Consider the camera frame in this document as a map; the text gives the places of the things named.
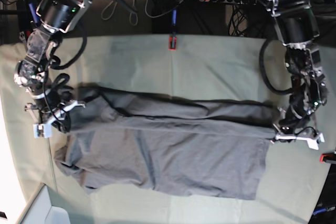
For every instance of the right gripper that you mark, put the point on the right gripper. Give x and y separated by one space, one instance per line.
50 108

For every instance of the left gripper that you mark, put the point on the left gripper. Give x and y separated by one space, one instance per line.
289 126

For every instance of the grey t-shirt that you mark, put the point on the grey t-shirt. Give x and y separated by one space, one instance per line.
171 145

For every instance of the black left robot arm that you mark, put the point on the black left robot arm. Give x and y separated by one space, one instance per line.
296 28

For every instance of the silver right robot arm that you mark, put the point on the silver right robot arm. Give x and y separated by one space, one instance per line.
57 17

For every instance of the red right clamp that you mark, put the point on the red right clamp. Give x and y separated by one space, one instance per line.
329 158

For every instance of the red clamp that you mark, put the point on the red clamp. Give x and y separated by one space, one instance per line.
172 42
329 158

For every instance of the green table cloth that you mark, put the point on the green table cloth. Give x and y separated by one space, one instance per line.
201 68

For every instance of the red centre clamp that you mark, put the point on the red centre clamp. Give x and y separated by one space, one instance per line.
172 42

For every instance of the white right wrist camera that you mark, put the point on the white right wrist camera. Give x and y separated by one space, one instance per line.
42 130

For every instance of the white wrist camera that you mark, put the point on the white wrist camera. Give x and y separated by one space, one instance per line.
313 142
42 130

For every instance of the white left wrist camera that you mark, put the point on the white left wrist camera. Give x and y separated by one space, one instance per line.
313 142

